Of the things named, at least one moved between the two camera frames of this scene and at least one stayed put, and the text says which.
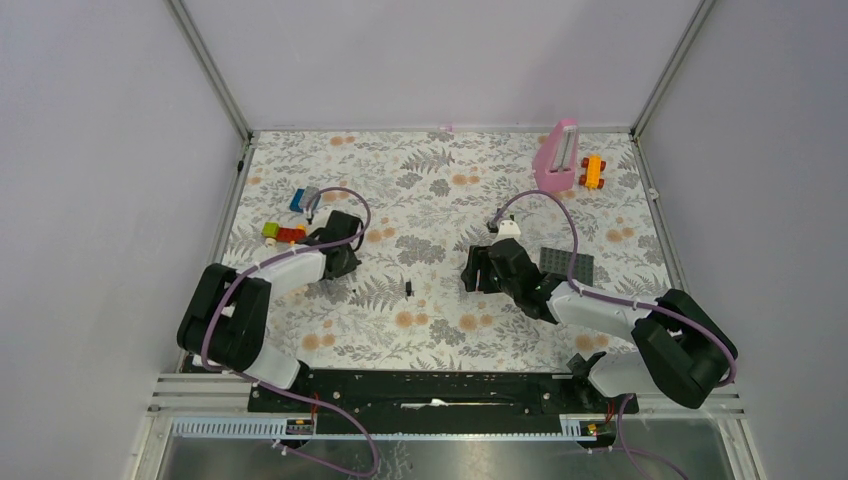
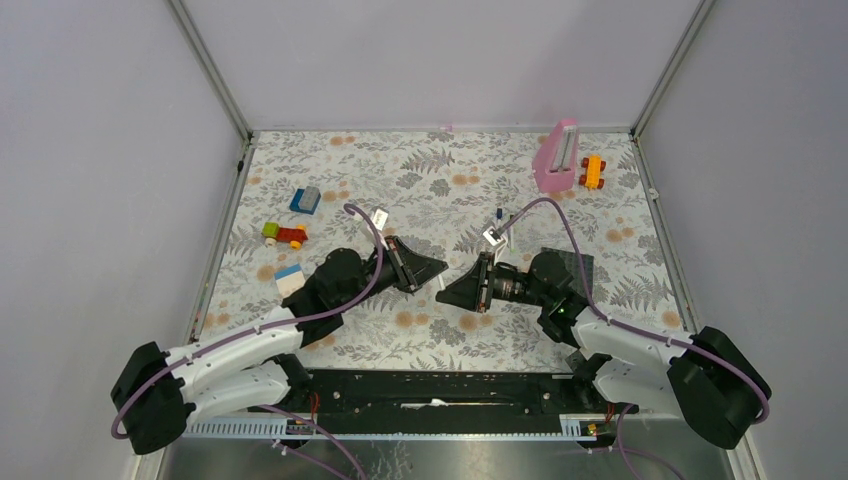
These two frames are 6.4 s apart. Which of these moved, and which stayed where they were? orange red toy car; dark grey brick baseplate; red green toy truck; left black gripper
Moved: left black gripper
Stayed: orange red toy car; red green toy truck; dark grey brick baseplate
